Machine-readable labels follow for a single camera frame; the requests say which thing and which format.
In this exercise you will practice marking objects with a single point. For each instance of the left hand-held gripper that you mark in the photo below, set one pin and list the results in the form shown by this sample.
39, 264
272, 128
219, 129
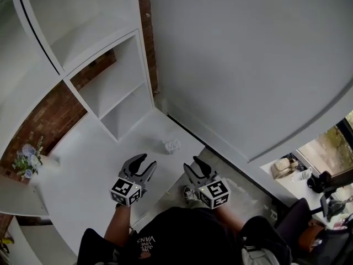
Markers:
125, 189

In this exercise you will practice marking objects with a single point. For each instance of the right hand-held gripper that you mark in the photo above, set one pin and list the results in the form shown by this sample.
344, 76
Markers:
215, 193

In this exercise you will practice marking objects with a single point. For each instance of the person's right forearm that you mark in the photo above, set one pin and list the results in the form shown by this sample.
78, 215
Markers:
227, 218

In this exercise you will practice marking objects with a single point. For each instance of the person's left forearm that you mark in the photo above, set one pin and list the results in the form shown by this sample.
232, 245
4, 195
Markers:
118, 221

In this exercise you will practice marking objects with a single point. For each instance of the person's grey sneaker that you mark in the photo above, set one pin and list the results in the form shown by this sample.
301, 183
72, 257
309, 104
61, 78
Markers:
191, 195

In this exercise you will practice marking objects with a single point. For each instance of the person's black printed shirt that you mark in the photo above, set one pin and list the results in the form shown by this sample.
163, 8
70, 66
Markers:
179, 236

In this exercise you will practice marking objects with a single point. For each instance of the beige bag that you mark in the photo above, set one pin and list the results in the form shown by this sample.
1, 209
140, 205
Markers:
282, 167

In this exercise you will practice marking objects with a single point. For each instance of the white shelf unit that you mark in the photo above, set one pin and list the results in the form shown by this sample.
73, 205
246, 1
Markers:
104, 73

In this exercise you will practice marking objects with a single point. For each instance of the person's light grey trousers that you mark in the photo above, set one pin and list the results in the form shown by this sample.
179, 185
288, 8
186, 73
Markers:
259, 255

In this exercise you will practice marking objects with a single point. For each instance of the white side desk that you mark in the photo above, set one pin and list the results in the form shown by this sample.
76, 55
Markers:
303, 192

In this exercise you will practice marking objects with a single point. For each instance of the black office chair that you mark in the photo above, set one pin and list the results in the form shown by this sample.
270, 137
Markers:
300, 219

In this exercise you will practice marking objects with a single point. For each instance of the blue and white flower bouquet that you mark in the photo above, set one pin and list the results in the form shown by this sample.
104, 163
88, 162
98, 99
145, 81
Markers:
28, 159

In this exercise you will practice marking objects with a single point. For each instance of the black device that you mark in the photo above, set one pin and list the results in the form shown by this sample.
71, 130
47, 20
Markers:
318, 181

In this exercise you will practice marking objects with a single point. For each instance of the brown leather bag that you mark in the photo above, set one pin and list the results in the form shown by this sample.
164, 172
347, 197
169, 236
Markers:
311, 236

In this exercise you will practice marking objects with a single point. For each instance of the yellow and black tool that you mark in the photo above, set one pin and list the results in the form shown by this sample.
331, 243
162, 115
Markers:
6, 244

